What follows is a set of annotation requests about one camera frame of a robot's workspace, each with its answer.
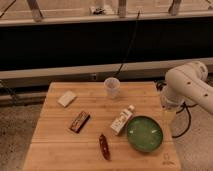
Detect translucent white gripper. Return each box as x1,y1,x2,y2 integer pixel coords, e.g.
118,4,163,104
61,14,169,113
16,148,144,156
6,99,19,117
160,86,184,125

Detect brown rectangular eraser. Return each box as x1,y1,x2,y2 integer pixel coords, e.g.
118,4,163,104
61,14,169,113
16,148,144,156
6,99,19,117
70,111,90,133

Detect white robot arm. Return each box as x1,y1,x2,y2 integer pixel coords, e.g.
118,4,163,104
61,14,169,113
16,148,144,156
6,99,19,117
160,61,213,124

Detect green round bowl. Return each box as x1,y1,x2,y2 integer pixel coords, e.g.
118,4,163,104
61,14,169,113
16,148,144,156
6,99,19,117
126,116,164,153

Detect small white bottle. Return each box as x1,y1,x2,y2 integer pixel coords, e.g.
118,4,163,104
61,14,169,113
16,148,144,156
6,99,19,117
110,105,135,135

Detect clear plastic cup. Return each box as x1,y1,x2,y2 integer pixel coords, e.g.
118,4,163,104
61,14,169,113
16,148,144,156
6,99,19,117
104,77,120,99

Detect dark red chili pepper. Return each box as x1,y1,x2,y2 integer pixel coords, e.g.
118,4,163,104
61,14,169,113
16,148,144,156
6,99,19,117
99,134,110,160

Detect black floor cables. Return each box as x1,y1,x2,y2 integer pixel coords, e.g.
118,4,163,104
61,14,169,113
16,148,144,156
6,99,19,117
155,80,198,139

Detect black hanging cable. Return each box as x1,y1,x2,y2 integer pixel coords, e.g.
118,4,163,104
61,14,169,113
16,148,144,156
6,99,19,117
112,9,141,78

